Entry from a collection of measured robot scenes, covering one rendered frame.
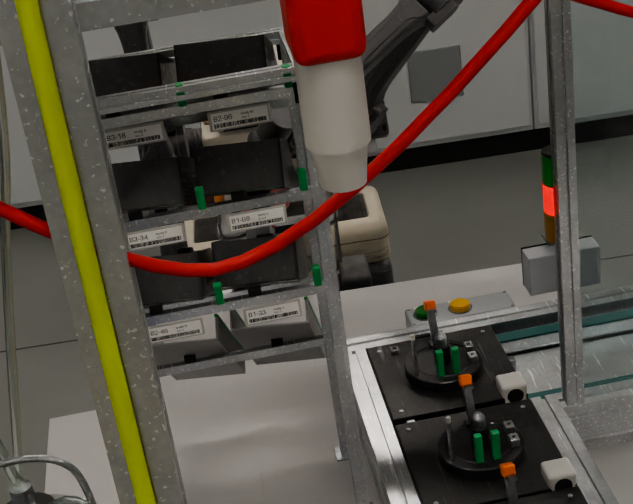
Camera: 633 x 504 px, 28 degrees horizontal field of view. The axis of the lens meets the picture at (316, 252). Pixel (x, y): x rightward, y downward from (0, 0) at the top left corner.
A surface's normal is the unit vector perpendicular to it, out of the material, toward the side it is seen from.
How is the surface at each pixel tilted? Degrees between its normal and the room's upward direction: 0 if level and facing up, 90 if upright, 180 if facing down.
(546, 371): 0
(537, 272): 90
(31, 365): 0
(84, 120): 90
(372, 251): 90
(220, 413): 0
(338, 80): 90
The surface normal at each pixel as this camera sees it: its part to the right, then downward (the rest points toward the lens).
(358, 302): -0.13, -0.87
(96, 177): 0.15, 0.44
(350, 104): 0.51, 0.34
